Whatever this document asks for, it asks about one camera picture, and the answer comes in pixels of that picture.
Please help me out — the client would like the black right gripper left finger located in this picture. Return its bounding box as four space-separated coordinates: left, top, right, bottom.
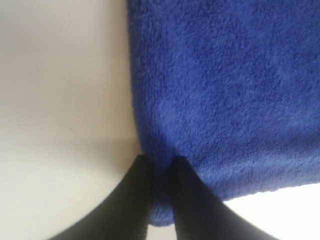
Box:
53 155 153 240

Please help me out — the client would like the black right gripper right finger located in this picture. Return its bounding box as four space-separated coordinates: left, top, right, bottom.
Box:
169 156 273 240

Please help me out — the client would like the blue microfibre towel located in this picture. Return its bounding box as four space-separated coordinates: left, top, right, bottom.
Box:
127 0 320 227

